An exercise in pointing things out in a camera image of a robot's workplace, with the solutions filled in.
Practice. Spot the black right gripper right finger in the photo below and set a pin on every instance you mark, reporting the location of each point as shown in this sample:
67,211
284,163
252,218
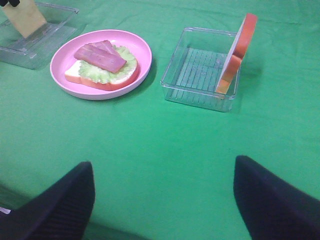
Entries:
271,208

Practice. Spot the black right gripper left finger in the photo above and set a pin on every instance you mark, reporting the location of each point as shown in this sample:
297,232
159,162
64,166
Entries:
61,212

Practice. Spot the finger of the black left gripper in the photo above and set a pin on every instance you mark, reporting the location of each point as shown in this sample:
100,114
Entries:
14,3

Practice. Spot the yellow toy cheese slice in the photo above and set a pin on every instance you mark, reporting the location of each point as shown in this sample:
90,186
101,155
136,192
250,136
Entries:
26,17

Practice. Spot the toy bread slice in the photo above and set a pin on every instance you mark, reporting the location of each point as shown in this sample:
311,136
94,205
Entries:
73,76
236,53

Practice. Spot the green toy lettuce leaf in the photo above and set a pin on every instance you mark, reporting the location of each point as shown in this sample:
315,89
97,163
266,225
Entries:
102,76

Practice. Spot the toy bacon strip front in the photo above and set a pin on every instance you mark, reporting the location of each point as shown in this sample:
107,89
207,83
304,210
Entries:
102,48

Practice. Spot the toy bacon strip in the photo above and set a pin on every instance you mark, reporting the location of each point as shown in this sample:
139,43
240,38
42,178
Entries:
102,48
100,58

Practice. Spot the clear left plastic tray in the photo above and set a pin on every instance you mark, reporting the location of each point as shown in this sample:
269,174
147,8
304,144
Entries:
37,49

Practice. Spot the clear plastic tray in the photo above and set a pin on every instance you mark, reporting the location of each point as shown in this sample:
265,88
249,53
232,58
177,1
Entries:
37,49
194,70

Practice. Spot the pink round plate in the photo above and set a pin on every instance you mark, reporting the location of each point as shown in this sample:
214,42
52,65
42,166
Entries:
63,59

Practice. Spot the green tablecloth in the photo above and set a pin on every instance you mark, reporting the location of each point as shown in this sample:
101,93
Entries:
163,170

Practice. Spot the clear right plastic tray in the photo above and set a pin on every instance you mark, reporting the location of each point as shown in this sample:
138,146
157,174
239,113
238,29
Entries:
194,70

